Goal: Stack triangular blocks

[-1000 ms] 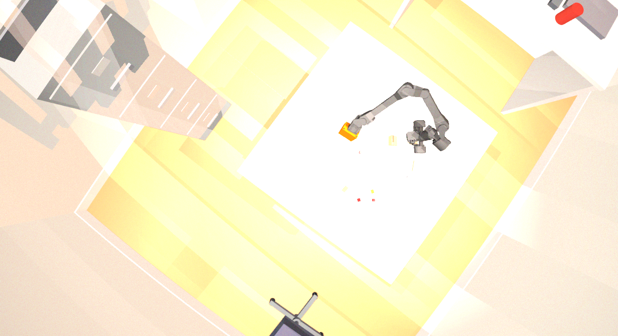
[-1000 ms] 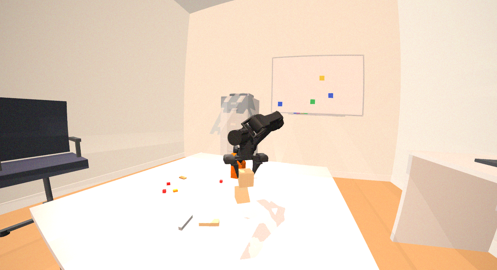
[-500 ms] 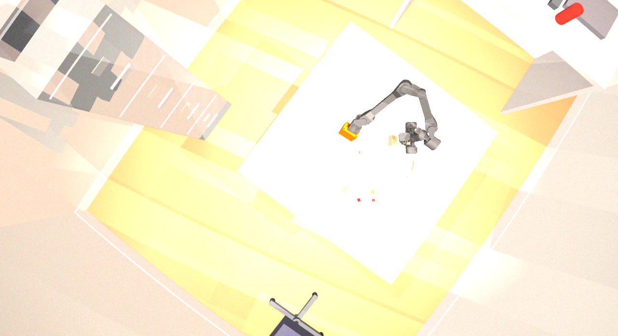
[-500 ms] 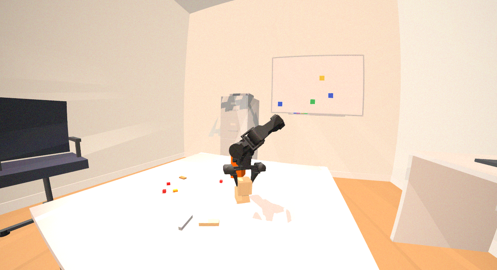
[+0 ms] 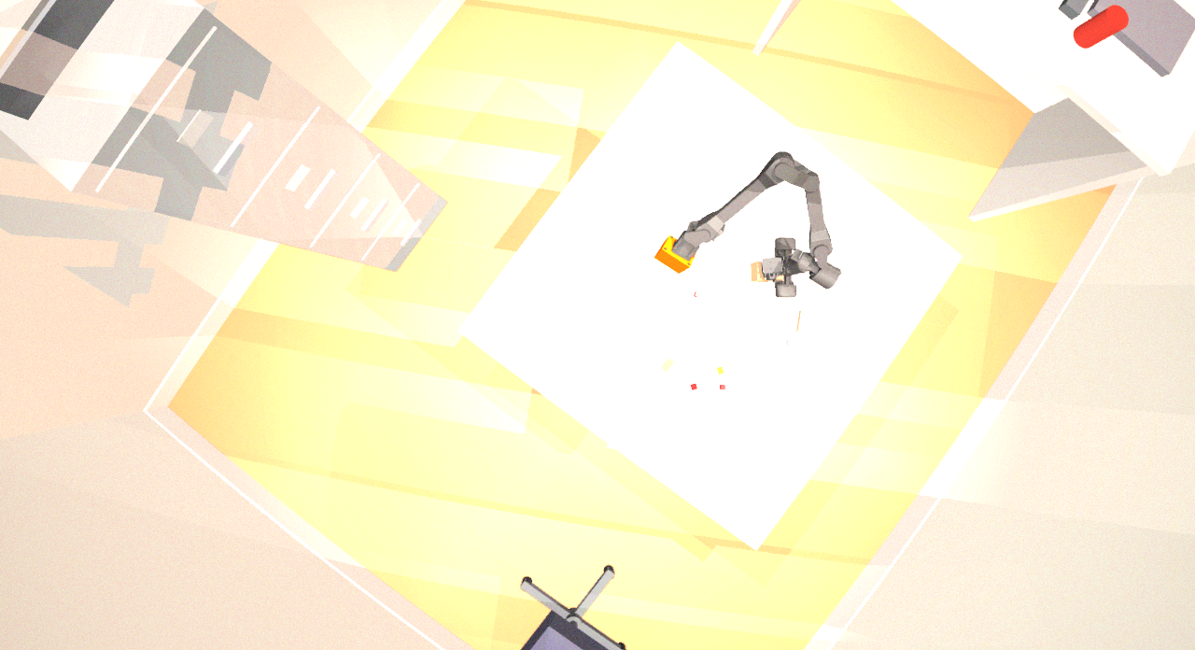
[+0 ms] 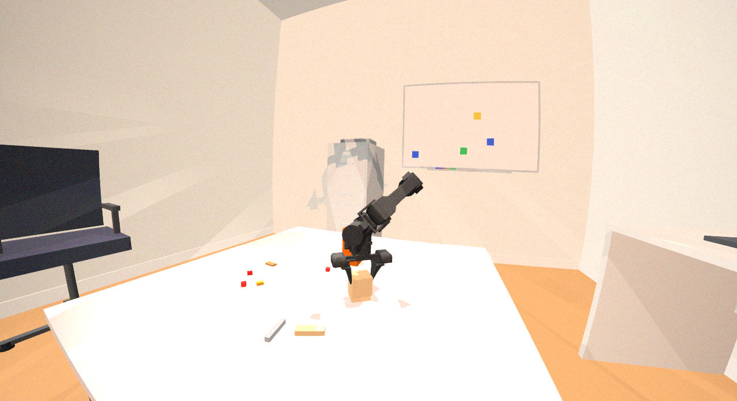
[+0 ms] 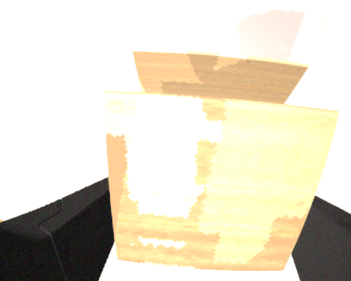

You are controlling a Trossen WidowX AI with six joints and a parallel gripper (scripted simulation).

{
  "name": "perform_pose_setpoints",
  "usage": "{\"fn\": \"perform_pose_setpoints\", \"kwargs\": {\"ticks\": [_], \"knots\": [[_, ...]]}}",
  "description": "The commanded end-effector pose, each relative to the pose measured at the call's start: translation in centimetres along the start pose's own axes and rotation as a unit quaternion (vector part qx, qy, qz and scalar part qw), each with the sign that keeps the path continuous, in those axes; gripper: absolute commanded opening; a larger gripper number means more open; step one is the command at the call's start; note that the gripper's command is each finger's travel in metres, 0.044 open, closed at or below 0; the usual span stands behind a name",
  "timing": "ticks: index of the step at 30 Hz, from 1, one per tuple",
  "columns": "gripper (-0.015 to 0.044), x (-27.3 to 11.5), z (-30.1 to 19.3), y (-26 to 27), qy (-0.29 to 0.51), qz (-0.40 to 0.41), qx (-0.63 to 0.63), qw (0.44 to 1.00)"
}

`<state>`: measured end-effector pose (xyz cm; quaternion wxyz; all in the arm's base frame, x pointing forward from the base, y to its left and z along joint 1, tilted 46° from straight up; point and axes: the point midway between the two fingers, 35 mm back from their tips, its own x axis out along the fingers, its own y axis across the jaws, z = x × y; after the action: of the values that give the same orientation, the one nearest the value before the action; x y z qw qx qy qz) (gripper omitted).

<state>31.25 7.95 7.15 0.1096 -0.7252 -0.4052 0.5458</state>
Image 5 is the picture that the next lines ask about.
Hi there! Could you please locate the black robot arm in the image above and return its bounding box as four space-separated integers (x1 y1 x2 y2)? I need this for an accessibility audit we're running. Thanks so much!
672 151 842 290

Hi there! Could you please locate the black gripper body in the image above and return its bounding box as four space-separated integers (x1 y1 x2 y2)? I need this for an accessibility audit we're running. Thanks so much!
774 237 797 298

